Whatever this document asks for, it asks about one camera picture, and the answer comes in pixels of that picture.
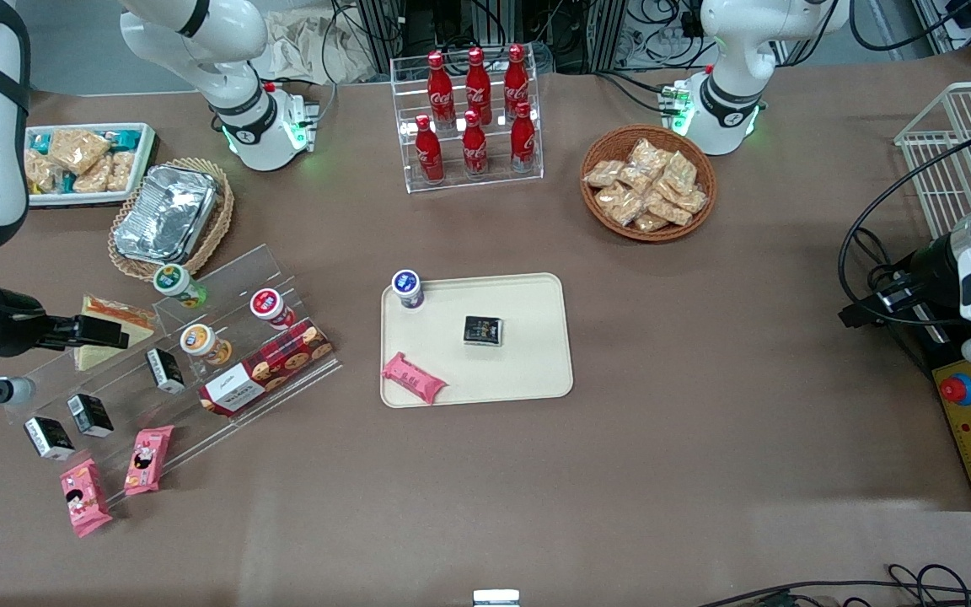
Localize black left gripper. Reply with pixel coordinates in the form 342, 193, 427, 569
839, 234, 963, 330

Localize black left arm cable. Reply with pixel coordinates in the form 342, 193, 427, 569
838, 135, 971, 330

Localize black floor cables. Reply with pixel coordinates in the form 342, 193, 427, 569
696, 563, 971, 607

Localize beige plastic tray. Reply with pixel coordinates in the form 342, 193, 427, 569
380, 272, 575, 409

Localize aluminium equipment rack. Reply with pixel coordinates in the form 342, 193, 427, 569
334, 0, 705, 73

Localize blue lid yogurt cup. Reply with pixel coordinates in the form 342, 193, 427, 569
391, 269, 425, 311

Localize white rectangular snack tray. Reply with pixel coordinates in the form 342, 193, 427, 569
24, 122, 158, 208

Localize oval wicker basket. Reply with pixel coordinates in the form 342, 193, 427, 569
108, 158, 235, 282

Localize clear acrylic stepped stand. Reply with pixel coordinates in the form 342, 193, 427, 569
1, 244, 343, 507

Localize red lid cup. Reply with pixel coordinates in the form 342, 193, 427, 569
249, 287, 297, 330

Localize large rice cracker pack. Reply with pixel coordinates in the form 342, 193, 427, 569
47, 126, 112, 175

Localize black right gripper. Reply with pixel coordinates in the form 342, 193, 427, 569
0, 287, 130, 357

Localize white wire basket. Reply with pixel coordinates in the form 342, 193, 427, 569
894, 82, 971, 241

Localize clear acrylic bottle rack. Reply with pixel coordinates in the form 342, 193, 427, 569
390, 46, 545, 195

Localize red cola bottle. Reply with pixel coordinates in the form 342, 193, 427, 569
426, 51, 455, 127
415, 114, 444, 184
465, 46, 492, 123
510, 101, 537, 174
504, 44, 530, 119
461, 110, 488, 178

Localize pink snack pack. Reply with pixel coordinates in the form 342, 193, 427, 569
60, 459, 113, 539
123, 426, 174, 497
381, 352, 449, 406

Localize round brown wicker basket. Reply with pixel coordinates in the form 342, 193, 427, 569
580, 125, 718, 244

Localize orange-lid cup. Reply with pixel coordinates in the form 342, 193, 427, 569
180, 323, 233, 366

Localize small black snack box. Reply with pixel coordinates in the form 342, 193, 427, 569
463, 315, 505, 347
24, 416, 75, 461
145, 347, 187, 395
67, 393, 114, 438

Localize red cookie box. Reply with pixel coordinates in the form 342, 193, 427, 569
199, 319, 335, 416

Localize triangular sandwich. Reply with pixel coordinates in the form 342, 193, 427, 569
74, 295, 158, 373

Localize aluminium foil container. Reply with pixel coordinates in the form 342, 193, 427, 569
113, 164, 221, 264

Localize green lid cup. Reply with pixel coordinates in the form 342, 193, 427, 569
153, 263, 208, 309

